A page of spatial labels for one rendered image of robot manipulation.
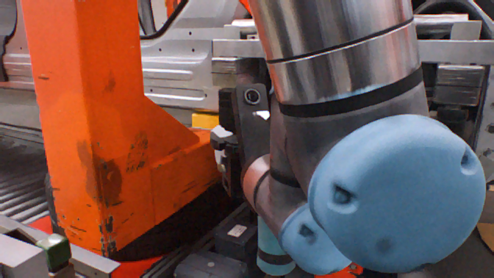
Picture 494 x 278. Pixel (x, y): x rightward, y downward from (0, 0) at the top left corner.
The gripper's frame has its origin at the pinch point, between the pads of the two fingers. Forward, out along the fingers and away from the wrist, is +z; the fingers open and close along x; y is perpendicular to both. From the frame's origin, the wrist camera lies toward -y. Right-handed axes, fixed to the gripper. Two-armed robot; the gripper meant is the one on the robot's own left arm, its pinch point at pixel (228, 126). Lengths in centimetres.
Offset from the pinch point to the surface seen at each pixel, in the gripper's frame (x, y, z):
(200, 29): 6, -18, 59
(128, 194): -19.0, 18.4, 17.4
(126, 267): -23, 56, 44
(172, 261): -9, 56, 43
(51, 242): -30.8, 17.0, -1.2
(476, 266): 124, 83, 35
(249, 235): 12.7, 40.0, 26.1
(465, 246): 133, 83, 49
